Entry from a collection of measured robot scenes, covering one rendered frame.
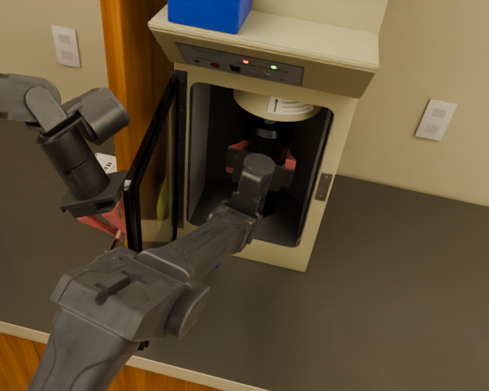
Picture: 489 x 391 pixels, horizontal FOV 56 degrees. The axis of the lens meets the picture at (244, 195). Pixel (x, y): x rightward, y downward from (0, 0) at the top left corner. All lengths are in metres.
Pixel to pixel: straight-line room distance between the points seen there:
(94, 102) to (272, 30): 0.27
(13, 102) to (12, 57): 0.94
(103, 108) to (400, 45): 0.78
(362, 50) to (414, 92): 0.62
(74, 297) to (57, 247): 0.75
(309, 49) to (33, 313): 0.73
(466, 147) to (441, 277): 0.38
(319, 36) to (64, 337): 0.51
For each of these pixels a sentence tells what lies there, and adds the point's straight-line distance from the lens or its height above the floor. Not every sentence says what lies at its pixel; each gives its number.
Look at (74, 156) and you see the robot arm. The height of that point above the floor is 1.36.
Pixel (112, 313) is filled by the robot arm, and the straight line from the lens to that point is 0.38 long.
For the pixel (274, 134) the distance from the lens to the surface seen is 0.93.
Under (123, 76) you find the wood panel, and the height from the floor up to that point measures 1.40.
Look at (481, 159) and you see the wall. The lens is 1.43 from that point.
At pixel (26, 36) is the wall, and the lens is 1.53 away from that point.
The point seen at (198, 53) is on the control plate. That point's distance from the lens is 0.73.
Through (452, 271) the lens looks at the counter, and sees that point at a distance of 1.24.
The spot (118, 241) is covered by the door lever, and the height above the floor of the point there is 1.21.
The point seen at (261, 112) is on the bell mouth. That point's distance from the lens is 0.85.
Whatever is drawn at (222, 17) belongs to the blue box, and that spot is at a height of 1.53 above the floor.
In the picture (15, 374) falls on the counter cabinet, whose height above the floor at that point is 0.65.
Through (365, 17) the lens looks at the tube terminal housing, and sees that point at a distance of 0.75.
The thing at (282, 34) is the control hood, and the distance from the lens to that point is 0.69.
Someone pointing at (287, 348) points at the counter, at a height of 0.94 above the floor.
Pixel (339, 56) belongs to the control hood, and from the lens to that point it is 0.65.
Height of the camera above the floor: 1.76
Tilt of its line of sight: 41 degrees down
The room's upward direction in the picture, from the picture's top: 8 degrees clockwise
